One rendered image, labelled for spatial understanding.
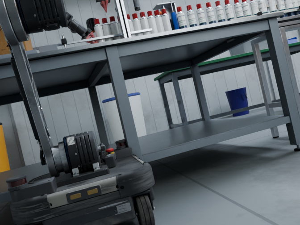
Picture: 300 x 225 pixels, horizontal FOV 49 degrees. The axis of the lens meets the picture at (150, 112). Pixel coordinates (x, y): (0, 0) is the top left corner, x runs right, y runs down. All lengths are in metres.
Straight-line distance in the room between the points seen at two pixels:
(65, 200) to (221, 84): 4.95
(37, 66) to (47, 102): 3.77
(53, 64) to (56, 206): 0.75
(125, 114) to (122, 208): 0.61
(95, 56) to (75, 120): 3.75
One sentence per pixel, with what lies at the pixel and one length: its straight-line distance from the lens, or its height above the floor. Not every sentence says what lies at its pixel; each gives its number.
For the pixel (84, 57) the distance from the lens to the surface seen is 1.72.
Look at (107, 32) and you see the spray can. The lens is 2.19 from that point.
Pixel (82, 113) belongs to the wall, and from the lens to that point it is 5.42.
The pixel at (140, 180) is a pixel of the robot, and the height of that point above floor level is 0.20.
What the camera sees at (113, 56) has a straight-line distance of 1.73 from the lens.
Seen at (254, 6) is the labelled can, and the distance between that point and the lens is 2.64.
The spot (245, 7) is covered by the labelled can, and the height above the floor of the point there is 1.00.
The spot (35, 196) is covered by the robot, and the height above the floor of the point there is 0.24.
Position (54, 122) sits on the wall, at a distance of 5.44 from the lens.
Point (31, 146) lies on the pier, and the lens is 5.38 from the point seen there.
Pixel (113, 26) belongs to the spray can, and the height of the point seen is 1.02.
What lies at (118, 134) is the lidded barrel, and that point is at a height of 0.19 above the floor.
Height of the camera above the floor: 0.46
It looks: 1 degrees down
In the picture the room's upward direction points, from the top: 13 degrees counter-clockwise
